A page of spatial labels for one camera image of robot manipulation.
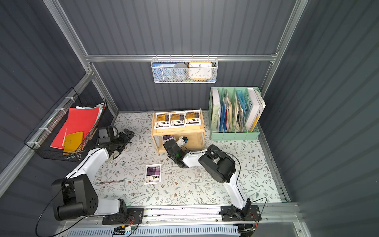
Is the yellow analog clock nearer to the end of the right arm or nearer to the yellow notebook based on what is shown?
the end of the right arm

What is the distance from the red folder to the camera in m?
0.69

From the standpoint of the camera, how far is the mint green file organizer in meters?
0.92

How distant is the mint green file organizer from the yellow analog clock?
0.12 m

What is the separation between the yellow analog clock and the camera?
0.88 m
